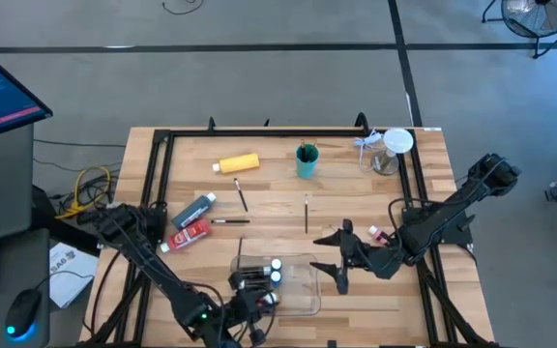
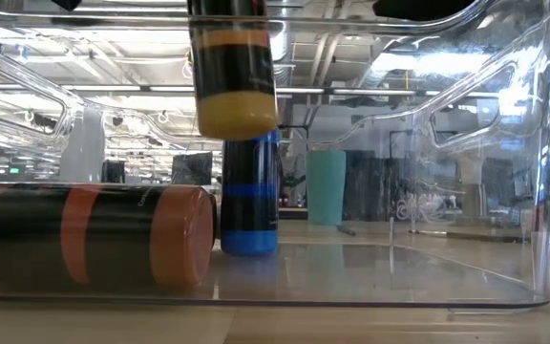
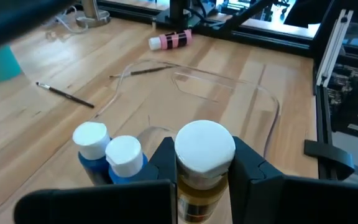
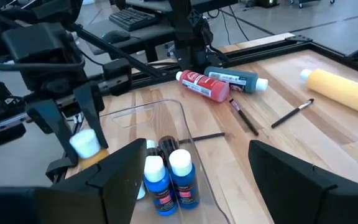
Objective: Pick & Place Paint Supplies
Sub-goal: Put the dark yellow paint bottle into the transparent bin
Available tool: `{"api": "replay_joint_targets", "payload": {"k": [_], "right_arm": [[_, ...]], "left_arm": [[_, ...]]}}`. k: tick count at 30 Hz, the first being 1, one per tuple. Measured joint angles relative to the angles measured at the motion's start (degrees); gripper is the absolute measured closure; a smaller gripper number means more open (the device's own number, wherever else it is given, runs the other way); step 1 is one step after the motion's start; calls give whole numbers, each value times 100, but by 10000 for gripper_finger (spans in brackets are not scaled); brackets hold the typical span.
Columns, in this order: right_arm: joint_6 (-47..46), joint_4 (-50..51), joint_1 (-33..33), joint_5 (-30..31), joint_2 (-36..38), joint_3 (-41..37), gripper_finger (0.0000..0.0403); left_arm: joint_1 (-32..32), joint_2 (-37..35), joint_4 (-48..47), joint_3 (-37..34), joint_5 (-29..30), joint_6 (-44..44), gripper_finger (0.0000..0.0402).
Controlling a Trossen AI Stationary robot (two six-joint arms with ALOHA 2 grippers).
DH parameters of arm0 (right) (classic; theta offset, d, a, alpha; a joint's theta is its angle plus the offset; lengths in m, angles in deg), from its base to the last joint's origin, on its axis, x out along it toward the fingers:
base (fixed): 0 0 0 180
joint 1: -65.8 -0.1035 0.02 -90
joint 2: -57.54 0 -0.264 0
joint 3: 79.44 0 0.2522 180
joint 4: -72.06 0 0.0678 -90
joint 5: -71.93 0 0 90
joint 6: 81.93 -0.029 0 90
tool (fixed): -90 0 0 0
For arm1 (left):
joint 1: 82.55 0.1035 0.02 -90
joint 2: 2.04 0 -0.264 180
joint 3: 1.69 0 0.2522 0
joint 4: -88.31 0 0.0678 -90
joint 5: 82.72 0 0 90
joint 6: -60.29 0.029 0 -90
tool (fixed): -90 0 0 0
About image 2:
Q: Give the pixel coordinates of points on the thin black paint brush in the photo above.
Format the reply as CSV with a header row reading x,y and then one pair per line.
x,y
471,235
346,230

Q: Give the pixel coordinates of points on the orange paint bottle black label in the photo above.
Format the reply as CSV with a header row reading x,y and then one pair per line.
x,y
89,234

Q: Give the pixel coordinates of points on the white pillar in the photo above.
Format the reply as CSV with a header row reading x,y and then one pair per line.
x,y
84,148

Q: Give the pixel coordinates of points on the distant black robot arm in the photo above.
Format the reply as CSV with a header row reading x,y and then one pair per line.
x,y
296,184

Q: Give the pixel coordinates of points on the small blue paint bottle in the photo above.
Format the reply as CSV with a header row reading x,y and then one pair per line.
x,y
250,200

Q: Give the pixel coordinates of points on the clear plastic bin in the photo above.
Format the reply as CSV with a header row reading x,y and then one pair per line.
x,y
399,277

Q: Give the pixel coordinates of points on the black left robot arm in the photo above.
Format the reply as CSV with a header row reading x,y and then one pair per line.
x,y
67,4

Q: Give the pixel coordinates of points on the black wall panel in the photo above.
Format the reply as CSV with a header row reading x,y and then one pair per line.
x,y
191,168
112,172

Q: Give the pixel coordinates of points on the teal plastic cup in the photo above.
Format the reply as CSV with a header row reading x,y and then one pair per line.
x,y
325,191

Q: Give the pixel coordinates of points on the silver ventilation duct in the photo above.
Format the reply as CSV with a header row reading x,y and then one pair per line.
x,y
284,52

